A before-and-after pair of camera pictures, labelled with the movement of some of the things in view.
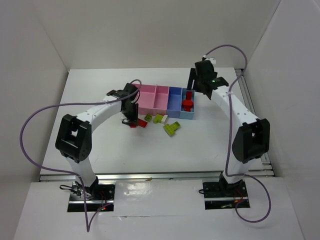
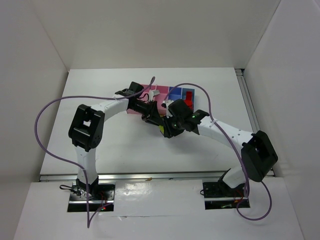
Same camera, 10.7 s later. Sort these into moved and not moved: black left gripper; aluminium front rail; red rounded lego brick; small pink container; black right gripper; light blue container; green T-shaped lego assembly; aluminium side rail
Moved: black left gripper; black right gripper; green T-shaped lego assembly
Not moved: aluminium side rail; light blue container; aluminium front rail; small pink container; red rounded lego brick
